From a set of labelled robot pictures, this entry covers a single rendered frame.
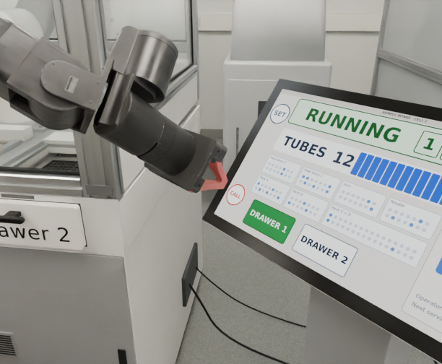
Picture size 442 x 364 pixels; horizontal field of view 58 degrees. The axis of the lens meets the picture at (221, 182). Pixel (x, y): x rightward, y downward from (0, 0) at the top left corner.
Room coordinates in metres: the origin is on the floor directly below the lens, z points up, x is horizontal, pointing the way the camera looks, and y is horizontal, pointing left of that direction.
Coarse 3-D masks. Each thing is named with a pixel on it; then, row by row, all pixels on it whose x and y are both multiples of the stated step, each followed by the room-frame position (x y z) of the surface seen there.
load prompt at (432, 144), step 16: (304, 112) 0.69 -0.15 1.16; (320, 112) 0.67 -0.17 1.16; (336, 112) 0.66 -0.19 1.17; (352, 112) 0.64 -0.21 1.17; (320, 128) 0.65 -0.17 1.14; (336, 128) 0.63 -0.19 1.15; (352, 128) 0.62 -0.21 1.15; (368, 128) 0.60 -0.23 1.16; (384, 128) 0.59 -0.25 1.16; (400, 128) 0.57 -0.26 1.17; (416, 128) 0.56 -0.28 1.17; (432, 128) 0.54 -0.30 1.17; (368, 144) 0.58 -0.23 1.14; (384, 144) 0.57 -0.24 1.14; (400, 144) 0.55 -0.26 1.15; (416, 144) 0.54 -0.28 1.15; (432, 144) 0.53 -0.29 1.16; (432, 160) 0.51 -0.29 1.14
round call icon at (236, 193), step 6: (234, 186) 0.67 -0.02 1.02; (240, 186) 0.66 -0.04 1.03; (246, 186) 0.65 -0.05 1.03; (228, 192) 0.66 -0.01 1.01; (234, 192) 0.66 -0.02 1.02; (240, 192) 0.65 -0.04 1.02; (246, 192) 0.64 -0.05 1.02; (228, 198) 0.65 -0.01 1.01; (234, 198) 0.65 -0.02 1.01; (240, 198) 0.64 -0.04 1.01; (234, 204) 0.64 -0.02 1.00; (240, 204) 0.63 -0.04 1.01
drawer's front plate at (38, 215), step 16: (0, 208) 0.79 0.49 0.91; (16, 208) 0.78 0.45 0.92; (32, 208) 0.77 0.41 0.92; (48, 208) 0.77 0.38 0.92; (64, 208) 0.76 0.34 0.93; (0, 224) 0.79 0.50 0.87; (16, 224) 0.78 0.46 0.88; (32, 224) 0.78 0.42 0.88; (48, 224) 0.77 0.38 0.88; (64, 224) 0.77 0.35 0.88; (80, 224) 0.77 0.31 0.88; (0, 240) 0.79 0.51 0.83; (16, 240) 0.78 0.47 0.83; (32, 240) 0.78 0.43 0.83; (48, 240) 0.77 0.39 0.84; (80, 240) 0.76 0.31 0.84
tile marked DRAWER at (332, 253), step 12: (312, 228) 0.53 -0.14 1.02; (300, 240) 0.52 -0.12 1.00; (312, 240) 0.51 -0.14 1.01; (324, 240) 0.50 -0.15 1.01; (336, 240) 0.50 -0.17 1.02; (300, 252) 0.51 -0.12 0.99; (312, 252) 0.50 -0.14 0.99; (324, 252) 0.49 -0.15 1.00; (336, 252) 0.48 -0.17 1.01; (348, 252) 0.47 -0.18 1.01; (324, 264) 0.48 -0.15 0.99; (336, 264) 0.47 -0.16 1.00; (348, 264) 0.46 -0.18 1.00
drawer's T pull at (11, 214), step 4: (8, 212) 0.77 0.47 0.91; (12, 212) 0.77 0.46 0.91; (16, 212) 0.77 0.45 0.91; (20, 212) 0.78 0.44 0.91; (0, 216) 0.75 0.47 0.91; (4, 216) 0.75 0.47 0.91; (8, 216) 0.75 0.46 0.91; (12, 216) 0.75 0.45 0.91; (16, 216) 0.76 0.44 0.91; (0, 220) 0.75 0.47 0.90; (4, 220) 0.75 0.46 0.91; (8, 220) 0.74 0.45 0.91; (12, 220) 0.74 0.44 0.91; (16, 220) 0.74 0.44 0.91; (20, 220) 0.74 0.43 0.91; (24, 220) 0.75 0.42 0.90
